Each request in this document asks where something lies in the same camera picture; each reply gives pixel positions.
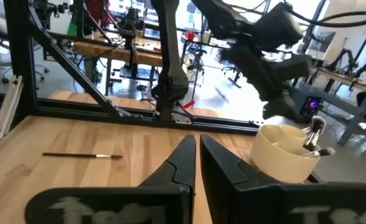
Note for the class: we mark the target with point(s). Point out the wooden workbench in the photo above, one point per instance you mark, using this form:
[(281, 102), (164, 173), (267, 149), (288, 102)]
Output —
[(117, 51)]

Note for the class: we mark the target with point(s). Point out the red cup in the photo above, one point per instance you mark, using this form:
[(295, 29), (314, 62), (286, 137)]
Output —
[(190, 35)]

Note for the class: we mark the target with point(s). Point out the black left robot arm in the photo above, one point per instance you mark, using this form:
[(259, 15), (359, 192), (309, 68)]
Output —
[(170, 62)]

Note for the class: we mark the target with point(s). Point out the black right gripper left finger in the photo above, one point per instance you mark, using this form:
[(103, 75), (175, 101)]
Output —
[(176, 174)]

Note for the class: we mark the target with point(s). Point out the black aluminium table frame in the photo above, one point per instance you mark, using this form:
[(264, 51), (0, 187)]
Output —
[(77, 109)]

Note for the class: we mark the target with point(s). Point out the computer with purple light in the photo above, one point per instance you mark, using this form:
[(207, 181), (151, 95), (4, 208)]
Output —
[(312, 105)]

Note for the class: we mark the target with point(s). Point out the grey metal desk frame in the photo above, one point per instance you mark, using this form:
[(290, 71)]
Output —
[(341, 105)]

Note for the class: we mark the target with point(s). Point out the thin brown detail brush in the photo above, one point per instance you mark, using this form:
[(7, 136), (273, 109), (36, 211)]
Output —
[(77, 155)]

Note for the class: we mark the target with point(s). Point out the white office chair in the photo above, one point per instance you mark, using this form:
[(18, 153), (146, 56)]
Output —
[(24, 67)]

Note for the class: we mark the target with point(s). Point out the black background robot arm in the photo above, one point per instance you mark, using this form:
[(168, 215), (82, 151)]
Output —
[(131, 28)]

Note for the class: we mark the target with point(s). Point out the silver aluminium extrusion piece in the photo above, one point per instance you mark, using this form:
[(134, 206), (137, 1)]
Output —
[(7, 105)]

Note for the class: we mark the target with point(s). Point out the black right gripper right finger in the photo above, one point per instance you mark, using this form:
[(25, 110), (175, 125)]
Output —
[(226, 186)]

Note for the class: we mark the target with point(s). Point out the red tape tag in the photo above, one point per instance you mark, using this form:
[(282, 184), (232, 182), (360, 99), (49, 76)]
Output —
[(188, 104)]

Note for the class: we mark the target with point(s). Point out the cream round divided organizer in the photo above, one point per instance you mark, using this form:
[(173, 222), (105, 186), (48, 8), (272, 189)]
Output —
[(279, 161)]

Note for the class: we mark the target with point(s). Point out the wooden table with robots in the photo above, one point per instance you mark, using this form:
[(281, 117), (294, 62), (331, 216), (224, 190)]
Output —
[(351, 79)]

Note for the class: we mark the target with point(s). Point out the black brush wide silver ferrule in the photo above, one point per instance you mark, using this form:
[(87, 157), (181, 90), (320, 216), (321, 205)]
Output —
[(313, 152)]

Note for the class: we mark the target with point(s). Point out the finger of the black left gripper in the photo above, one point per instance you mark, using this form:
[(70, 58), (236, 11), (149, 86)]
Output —
[(279, 110)]

